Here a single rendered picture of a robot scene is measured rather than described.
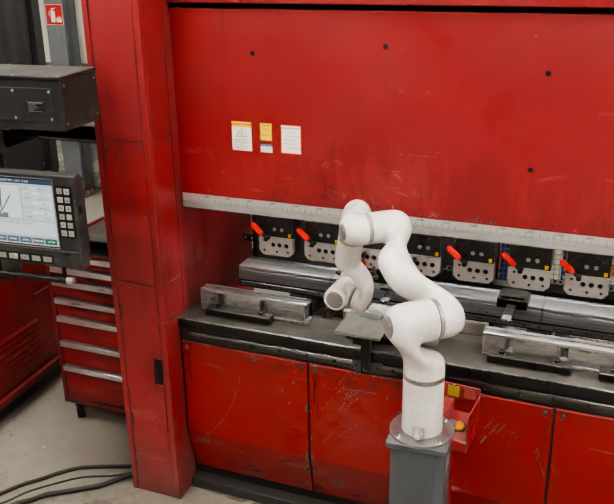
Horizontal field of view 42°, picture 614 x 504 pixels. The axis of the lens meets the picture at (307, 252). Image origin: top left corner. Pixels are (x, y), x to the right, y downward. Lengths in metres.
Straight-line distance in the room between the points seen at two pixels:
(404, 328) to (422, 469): 0.46
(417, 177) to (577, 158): 0.56
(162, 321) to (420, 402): 1.42
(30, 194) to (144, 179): 0.44
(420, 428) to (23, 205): 1.67
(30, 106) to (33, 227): 0.45
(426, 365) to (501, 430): 0.97
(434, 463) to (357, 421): 0.97
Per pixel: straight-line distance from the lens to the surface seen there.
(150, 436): 3.78
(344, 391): 3.32
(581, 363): 3.17
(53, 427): 4.56
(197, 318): 3.49
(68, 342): 4.31
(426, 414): 2.39
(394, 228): 2.50
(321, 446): 3.50
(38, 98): 3.03
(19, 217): 3.20
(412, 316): 2.23
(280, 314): 3.42
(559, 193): 2.93
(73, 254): 3.11
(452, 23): 2.88
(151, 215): 3.27
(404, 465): 2.47
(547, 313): 3.38
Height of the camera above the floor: 2.36
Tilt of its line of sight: 21 degrees down
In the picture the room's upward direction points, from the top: 1 degrees counter-clockwise
